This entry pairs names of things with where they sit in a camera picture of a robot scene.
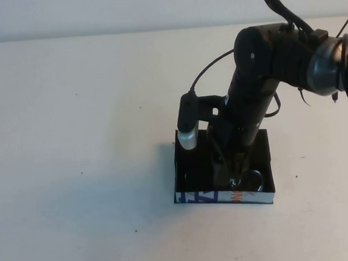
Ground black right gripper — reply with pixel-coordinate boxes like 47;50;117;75
206;111;266;192

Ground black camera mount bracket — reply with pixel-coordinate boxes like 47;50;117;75
195;94;229;127

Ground black open cardboard box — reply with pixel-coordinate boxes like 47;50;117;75
168;123;277;212

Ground black frame glasses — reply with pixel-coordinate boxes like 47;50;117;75
182;167;266;198

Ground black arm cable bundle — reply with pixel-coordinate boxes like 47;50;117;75
262;0;316;39

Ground black camera cable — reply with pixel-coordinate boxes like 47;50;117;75
186;50;238;96

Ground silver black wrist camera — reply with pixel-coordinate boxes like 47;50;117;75
174;92;202;151

